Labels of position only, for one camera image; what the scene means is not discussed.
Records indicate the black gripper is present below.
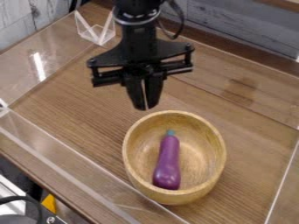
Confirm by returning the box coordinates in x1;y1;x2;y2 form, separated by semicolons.
87;23;195;110

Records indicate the brown wooden bowl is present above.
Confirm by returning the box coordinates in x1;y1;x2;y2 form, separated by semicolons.
122;110;228;205

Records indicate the purple toy eggplant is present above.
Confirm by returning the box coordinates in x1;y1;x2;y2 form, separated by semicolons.
154;129;182;190

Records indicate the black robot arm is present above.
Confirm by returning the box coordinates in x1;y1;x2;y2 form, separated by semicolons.
87;0;194;110

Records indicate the black cable bottom left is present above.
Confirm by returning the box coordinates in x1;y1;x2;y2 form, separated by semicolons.
0;195;45;224

